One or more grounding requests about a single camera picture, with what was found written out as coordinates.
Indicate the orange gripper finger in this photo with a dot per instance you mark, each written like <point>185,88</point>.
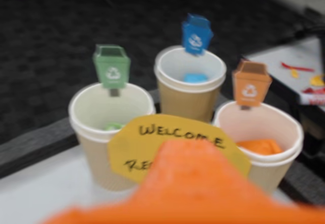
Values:
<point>193,188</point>

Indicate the orange paper rubbish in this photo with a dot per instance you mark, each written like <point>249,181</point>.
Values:
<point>259,146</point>

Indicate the green paper rubbish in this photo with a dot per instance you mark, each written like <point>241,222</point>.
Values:
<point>113,126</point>

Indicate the blue paper rubbish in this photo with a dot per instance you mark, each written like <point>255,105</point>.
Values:
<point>195,78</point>

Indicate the yellow welcome paper sign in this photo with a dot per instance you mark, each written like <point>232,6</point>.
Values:
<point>132,147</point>

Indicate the paper cup with orange label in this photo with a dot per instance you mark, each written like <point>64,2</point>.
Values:
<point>274,168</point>

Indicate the paper cup with blue label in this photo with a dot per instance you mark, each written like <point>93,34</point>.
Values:
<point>182,99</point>

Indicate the thick grey foam strip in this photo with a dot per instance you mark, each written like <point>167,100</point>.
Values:
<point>302,183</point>

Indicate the paper cup with green label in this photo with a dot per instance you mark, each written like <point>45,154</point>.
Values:
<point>91,137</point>

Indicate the orange recycle bin label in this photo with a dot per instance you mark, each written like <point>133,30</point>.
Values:
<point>250,87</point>

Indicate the green recycle bin label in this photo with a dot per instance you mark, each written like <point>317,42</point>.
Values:
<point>111,69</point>

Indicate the white side table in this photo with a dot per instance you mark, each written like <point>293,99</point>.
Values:
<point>279,64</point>

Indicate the blue recycle bin label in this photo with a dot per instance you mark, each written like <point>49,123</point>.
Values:
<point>195,36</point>

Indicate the short dark foam strip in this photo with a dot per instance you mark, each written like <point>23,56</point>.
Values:
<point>33,147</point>

